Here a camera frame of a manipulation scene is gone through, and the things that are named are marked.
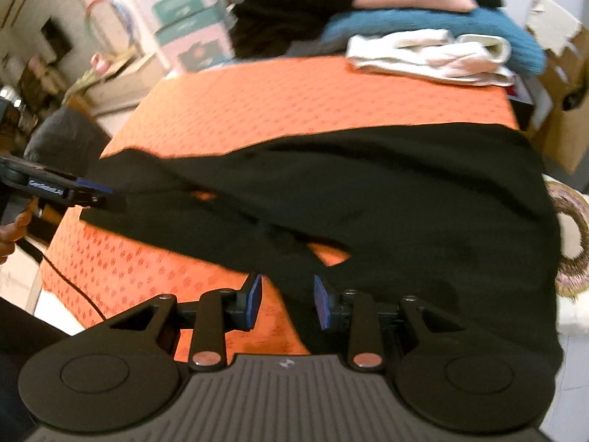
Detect black garment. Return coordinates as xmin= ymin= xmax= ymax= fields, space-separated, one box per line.
xmin=81 ymin=123 xmax=563 ymax=369

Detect black folded clothes pile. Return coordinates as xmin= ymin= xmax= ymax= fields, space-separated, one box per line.
xmin=230 ymin=0 xmax=352 ymax=59

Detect person's left hand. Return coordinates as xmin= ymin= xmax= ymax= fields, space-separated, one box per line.
xmin=0 ymin=208 xmax=33 ymax=264

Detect orange patterned table cloth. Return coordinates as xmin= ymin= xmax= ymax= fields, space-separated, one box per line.
xmin=40 ymin=54 xmax=521 ymax=364

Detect white chair cushion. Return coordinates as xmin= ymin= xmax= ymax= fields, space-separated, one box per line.
xmin=544 ymin=175 xmax=588 ymax=336

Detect stacked teal pink boxes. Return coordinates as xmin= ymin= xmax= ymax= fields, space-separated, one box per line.
xmin=133 ymin=0 xmax=234 ymax=72

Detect round woven mat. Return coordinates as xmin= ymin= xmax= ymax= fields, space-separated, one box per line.
xmin=546 ymin=180 xmax=589 ymax=299

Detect white cream garment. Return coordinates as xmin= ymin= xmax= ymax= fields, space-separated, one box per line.
xmin=345 ymin=29 xmax=514 ymax=87

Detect torn cardboard box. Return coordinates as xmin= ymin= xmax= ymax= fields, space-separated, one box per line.
xmin=525 ymin=0 xmax=588 ymax=175

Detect teal knitted sweater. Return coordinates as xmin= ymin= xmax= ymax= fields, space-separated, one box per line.
xmin=310 ymin=8 xmax=547 ymax=76

